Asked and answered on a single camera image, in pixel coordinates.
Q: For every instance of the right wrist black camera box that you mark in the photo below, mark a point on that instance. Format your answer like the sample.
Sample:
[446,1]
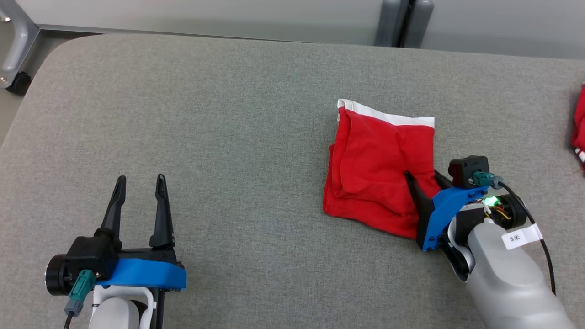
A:
[468,169]

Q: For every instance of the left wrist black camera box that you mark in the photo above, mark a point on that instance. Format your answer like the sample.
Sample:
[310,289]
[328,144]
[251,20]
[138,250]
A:
[91,256]

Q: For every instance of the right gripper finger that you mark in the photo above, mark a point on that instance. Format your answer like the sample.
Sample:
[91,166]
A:
[442,182]
[418,194]

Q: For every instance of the red jersey number 23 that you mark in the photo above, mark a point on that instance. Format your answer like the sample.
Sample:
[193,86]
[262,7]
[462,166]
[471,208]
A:
[579,128]

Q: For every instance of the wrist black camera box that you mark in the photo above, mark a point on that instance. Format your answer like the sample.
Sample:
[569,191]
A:
[91,256]
[468,169]

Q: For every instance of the grey partition post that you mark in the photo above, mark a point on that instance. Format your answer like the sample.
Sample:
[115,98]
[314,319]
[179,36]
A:
[404,23]

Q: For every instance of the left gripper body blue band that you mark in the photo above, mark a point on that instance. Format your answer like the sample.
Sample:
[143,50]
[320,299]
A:
[146,274]

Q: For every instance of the red shorts white waistband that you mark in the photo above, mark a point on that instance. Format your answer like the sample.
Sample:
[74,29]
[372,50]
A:
[374,173]

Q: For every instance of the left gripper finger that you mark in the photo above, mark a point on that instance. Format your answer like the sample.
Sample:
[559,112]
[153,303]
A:
[162,214]
[114,210]

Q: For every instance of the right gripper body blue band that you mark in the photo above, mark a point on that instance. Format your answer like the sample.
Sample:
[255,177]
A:
[445,205]

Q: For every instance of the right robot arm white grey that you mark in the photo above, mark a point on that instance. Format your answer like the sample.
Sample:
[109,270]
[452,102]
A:
[502,283]

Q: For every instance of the grey cart leg with caster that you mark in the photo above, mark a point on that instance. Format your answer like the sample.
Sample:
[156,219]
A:
[20,41]

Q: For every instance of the black caster wheel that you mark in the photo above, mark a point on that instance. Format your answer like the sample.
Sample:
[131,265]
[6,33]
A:
[19,83]

